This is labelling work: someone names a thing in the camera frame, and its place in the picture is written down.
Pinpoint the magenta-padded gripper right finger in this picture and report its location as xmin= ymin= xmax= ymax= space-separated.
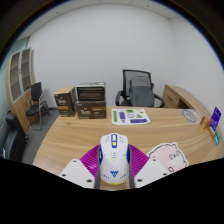
xmin=126 ymin=143 xmax=171 ymax=190

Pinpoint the white blue yellow computer mouse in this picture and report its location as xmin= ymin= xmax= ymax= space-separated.
xmin=98 ymin=132 xmax=131 ymax=186

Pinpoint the black mesh office chair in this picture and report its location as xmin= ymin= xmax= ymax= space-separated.
xmin=115 ymin=68 xmax=166 ymax=108

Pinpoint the wooden shelf cabinet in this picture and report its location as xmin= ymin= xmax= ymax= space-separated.
xmin=5 ymin=47 xmax=38 ymax=133

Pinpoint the small teal box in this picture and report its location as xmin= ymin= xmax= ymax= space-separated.
xmin=213 ymin=129 xmax=222 ymax=146

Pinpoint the open black display box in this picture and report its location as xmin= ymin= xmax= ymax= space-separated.
xmin=75 ymin=82 xmax=107 ymax=102

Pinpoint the grey backpack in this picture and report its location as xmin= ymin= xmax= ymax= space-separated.
xmin=128 ymin=75 xmax=156 ymax=108

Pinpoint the round white printed mat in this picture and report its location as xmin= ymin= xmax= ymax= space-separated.
xmin=181 ymin=108 xmax=201 ymax=124

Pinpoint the tall brown cardboard box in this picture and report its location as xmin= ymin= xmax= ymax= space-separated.
xmin=53 ymin=86 xmax=77 ymax=118

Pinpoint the wooden side desk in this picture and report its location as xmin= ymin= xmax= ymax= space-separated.
xmin=162 ymin=83 xmax=214 ymax=119

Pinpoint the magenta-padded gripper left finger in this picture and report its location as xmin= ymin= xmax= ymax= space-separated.
xmin=58 ymin=143 xmax=103 ymax=190

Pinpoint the green purple printed sheet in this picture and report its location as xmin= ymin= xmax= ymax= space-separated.
xmin=110 ymin=107 xmax=152 ymax=126

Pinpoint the small orange box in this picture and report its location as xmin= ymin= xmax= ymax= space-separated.
xmin=199 ymin=115 xmax=213 ymax=130

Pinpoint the purple card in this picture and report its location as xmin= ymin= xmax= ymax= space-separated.
xmin=209 ymin=106 xmax=223 ymax=132

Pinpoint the pink pig-shaped mouse pad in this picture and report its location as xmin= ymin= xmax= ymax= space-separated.
xmin=145 ymin=141 xmax=190 ymax=174

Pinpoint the black visitor chair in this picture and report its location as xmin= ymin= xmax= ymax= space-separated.
xmin=25 ymin=81 xmax=51 ymax=131

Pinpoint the black leather sofa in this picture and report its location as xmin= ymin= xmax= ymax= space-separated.
xmin=0 ymin=112 xmax=29 ymax=163

